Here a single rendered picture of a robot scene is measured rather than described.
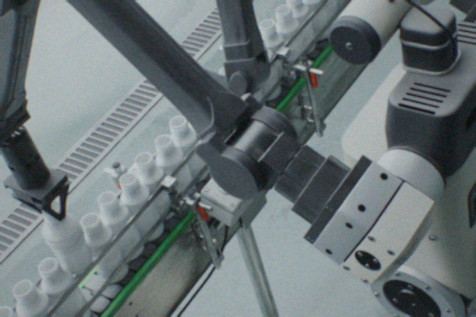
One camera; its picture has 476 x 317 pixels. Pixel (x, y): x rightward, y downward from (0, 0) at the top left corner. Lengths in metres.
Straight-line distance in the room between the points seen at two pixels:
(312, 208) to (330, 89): 1.23
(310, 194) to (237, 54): 0.49
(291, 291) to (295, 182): 1.93
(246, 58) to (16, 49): 0.40
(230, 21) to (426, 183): 0.53
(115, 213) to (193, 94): 0.72
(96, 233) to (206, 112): 0.70
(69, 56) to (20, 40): 3.02
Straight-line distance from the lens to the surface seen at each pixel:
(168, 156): 1.87
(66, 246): 1.71
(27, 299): 1.71
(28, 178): 1.60
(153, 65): 1.13
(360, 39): 1.14
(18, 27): 1.29
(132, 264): 1.88
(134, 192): 1.82
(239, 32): 1.53
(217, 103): 1.13
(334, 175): 1.10
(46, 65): 4.35
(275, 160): 1.10
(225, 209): 1.79
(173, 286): 1.97
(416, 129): 1.16
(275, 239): 3.17
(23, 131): 1.57
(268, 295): 2.42
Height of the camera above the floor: 2.36
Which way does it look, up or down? 42 degrees down
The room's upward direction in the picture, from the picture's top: 17 degrees counter-clockwise
